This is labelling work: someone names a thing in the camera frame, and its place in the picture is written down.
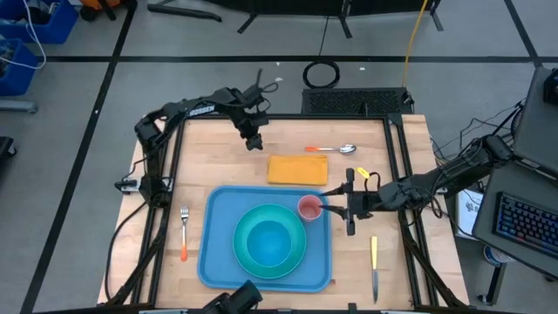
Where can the blue bowl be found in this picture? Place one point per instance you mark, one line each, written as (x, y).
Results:
(269, 243)

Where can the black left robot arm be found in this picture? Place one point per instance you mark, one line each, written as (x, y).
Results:
(200, 107)

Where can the backlit black keyboard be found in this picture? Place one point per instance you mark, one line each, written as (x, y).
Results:
(525, 224)

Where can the black floor object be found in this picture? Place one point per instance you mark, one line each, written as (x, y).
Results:
(5, 147)

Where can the orange and black object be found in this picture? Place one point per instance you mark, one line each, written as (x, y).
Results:
(98, 4)

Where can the yellow tag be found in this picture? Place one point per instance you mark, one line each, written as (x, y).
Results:
(362, 173)

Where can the white printed paper sheet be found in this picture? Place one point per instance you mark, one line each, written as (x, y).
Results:
(468, 213)

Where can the black perforated computer case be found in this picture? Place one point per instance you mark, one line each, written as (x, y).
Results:
(355, 101)

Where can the grey metal bar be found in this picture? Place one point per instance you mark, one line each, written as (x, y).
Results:
(17, 106)

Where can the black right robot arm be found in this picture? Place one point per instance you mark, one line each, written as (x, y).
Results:
(457, 170)

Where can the grey monitor desk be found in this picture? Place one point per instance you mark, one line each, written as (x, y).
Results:
(536, 131)

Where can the black aluminium table frame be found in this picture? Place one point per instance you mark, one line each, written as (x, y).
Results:
(296, 116)

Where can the white and blue roll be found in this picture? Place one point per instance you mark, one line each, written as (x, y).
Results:
(494, 256)

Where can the blue storage bin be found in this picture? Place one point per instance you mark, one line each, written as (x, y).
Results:
(56, 26)
(17, 74)

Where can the grey keyboard desk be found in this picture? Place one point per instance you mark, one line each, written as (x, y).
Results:
(488, 218)

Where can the teal plate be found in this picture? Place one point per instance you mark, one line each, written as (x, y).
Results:
(242, 253)

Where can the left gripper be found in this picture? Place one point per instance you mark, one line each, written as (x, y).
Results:
(255, 141)

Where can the black bulky object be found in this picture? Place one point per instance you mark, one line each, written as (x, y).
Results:
(235, 301)

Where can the orange cloth napkin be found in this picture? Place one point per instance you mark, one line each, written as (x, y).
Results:
(297, 170)

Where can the pink ribbed cup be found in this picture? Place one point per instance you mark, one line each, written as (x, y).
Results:
(308, 210)

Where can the black panel on stand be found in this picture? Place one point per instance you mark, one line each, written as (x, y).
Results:
(305, 5)

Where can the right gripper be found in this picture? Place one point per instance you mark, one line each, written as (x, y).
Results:
(364, 204)

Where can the blue plastic tray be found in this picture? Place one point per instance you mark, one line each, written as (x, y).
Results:
(218, 244)

